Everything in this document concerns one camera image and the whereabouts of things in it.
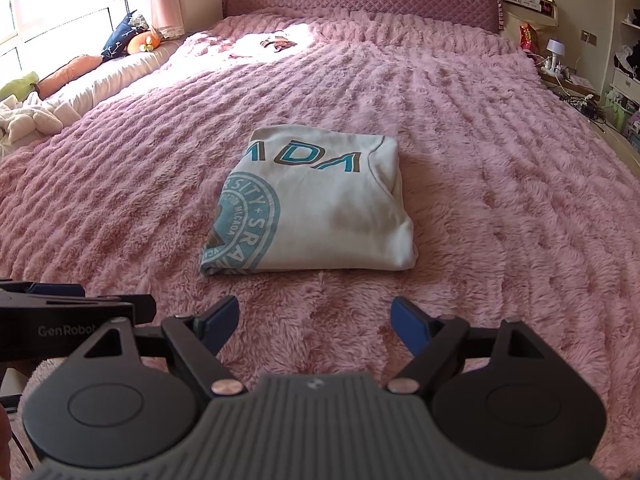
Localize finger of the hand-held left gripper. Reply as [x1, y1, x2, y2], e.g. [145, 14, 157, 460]
[0, 296, 157, 326]
[0, 280, 85, 301]

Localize white table lamp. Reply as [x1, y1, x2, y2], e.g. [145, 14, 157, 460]
[545, 38, 566, 71]

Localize pink fluffy blanket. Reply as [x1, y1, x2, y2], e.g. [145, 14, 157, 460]
[0, 12, 640, 480]

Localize white printed sweatshirt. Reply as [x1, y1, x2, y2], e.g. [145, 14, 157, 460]
[200, 124, 418, 277]

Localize white drawer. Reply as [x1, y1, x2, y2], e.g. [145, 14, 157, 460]
[611, 67, 640, 96]

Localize pale pink quilt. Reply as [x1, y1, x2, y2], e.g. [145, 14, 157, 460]
[47, 40, 183, 116]

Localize navy floral pillow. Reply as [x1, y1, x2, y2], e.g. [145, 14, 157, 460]
[100, 9, 151, 61]

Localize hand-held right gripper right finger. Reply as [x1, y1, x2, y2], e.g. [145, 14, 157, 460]
[386, 296, 566, 396]

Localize salmon pillow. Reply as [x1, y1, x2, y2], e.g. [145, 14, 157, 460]
[37, 52, 103, 100]

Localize green plastic basket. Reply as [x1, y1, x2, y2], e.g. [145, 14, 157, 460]
[602, 91, 632, 133]

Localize light wooden bed platform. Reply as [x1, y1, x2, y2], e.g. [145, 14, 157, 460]
[560, 80, 640, 181]

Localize tangle of black cables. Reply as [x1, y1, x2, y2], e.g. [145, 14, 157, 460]
[565, 92, 606, 121]

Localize small pink cloth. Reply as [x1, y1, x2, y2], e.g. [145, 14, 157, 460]
[260, 34, 298, 52]

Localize cream plush garment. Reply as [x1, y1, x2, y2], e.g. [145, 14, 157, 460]
[0, 91, 83, 148]

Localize white wardrobe shelving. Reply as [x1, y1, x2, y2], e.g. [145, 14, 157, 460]
[607, 0, 640, 151]

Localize orange plush toy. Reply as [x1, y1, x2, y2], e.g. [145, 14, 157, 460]
[127, 30, 163, 56]

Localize cream wall shelf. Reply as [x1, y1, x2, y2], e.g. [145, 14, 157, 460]
[500, 0, 561, 31]

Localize red snack bag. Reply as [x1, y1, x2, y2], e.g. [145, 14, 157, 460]
[519, 23, 540, 56]

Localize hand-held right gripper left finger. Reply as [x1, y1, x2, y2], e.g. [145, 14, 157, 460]
[62, 296, 248, 397]

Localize white power strip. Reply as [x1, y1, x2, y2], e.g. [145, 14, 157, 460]
[540, 57, 571, 78]

